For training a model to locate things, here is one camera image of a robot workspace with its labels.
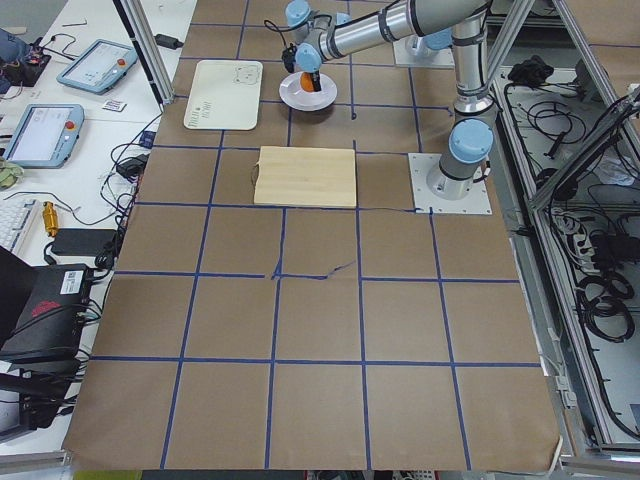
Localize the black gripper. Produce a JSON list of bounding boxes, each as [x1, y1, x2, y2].
[[281, 43, 321, 93]]

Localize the orange fruit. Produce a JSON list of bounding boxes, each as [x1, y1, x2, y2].
[[299, 72, 315, 93]]

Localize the white round plate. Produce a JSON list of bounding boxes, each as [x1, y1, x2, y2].
[[279, 72, 338, 112]]

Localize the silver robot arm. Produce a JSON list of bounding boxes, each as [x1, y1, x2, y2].
[[282, 1, 494, 201]]

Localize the cream bear tray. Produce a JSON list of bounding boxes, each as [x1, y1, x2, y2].
[[183, 60, 263, 131]]

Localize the bamboo cutting board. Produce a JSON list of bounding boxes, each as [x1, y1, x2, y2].
[[254, 146, 357, 208]]

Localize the teach pendant far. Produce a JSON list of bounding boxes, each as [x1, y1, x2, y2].
[[56, 39, 138, 94]]

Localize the teach pendant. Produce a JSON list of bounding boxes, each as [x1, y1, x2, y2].
[[5, 104, 85, 169], [56, 39, 138, 94]]

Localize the teach pendant near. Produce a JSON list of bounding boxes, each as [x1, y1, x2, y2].
[[5, 104, 85, 169]]

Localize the black power adapter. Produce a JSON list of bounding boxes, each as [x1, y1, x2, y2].
[[51, 228, 116, 257]]

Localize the yellow metal cylinder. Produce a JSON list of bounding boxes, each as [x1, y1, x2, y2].
[[42, 201, 59, 238]]

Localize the white keyboard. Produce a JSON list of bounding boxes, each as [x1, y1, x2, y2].
[[0, 198, 42, 255]]

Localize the aluminium frame post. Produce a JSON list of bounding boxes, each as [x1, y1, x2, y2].
[[112, 0, 175, 106]]

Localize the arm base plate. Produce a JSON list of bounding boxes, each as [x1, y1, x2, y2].
[[408, 153, 492, 215]]

